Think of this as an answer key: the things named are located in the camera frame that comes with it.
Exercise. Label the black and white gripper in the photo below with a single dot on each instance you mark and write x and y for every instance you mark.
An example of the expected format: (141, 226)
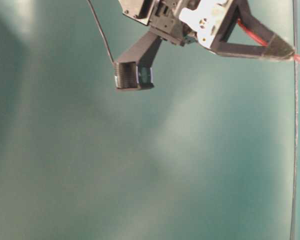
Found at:
(209, 22)

